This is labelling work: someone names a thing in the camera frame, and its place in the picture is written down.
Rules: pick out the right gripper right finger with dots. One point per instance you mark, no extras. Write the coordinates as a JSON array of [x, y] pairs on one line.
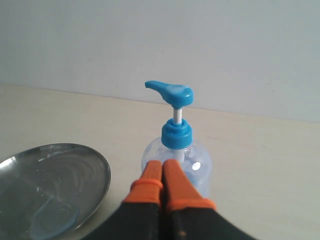
[[192, 216]]

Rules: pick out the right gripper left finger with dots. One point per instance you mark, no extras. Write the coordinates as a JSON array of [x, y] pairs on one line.
[[137, 217]]

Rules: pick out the blue pump lotion bottle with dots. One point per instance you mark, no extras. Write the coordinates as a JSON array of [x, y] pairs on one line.
[[176, 140]]

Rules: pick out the round steel plate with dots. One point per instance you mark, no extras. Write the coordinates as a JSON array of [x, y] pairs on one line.
[[51, 190]]

